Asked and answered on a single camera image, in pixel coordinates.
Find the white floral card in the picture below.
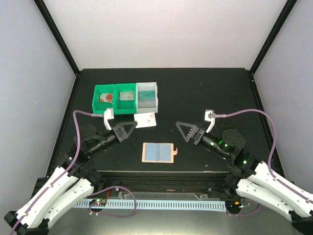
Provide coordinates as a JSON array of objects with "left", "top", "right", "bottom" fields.
[
  {"left": 119, "top": 92, "right": 134, "bottom": 101},
  {"left": 134, "top": 112, "right": 157, "bottom": 128}
]

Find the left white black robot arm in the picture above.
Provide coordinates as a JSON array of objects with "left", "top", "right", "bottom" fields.
[{"left": 4, "top": 121, "right": 137, "bottom": 235}]

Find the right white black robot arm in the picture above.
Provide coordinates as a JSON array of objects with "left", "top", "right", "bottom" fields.
[{"left": 176, "top": 121, "right": 313, "bottom": 235}]

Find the white floral card in bin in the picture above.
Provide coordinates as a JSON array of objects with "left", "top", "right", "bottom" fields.
[{"left": 119, "top": 92, "right": 134, "bottom": 101}]

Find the white translucent plastic bin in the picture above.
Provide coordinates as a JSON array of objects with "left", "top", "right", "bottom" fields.
[{"left": 135, "top": 82, "right": 158, "bottom": 114}]

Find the middle green plastic bin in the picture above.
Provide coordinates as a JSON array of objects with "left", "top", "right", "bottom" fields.
[{"left": 113, "top": 83, "right": 136, "bottom": 115}]

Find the green plastic bin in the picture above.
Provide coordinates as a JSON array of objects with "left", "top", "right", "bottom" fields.
[
  {"left": 91, "top": 84, "right": 115, "bottom": 114},
  {"left": 113, "top": 83, "right": 136, "bottom": 115}
]

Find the left green plastic bin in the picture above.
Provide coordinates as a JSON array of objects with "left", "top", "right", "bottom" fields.
[{"left": 91, "top": 84, "right": 115, "bottom": 114}]

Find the left small circuit board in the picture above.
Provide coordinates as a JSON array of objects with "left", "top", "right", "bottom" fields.
[{"left": 89, "top": 199, "right": 107, "bottom": 207}]

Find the small circuit board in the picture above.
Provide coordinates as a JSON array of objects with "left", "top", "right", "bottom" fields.
[
  {"left": 225, "top": 201, "right": 246, "bottom": 209},
  {"left": 89, "top": 199, "right": 107, "bottom": 207}
]

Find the right small circuit board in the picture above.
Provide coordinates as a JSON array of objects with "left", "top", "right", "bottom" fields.
[{"left": 225, "top": 201, "right": 246, "bottom": 209}]

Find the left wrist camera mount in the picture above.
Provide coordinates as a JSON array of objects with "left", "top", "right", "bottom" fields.
[{"left": 103, "top": 108, "right": 114, "bottom": 131}]

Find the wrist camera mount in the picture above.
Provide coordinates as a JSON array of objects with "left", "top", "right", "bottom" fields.
[
  {"left": 204, "top": 110, "right": 216, "bottom": 133},
  {"left": 103, "top": 108, "right": 114, "bottom": 131}
]

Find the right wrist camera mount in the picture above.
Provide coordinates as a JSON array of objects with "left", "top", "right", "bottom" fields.
[{"left": 204, "top": 110, "right": 216, "bottom": 133}]

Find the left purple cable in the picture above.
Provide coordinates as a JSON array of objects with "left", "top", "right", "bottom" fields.
[{"left": 8, "top": 110, "right": 137, "bottom": 235}]

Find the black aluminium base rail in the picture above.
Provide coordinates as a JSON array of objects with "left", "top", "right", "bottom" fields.
[{"left": 84, "top": 170, "right": 241, "bottom": 198}]

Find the light blue slotted cable duct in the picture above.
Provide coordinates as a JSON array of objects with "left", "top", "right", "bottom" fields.
[{"left": 73, "top": 199, "right": 226, "bottom": 212}]

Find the left black frame post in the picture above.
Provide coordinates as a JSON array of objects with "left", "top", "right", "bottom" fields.
[{"left": 33, "top": 0, "right": 80, "bottom": 76}]

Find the black frame post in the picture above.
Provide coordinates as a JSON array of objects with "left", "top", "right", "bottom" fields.
[
  {"left": 33, "top": 0, "right": 80, "bottom": 76},
  {"left": 249, "top": 0, "right": 298, "bottom": 75}
]

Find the right black frame post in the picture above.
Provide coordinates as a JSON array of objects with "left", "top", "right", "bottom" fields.
[{"left": 249, "top": 0, "right": 298, "bottom": 75}]

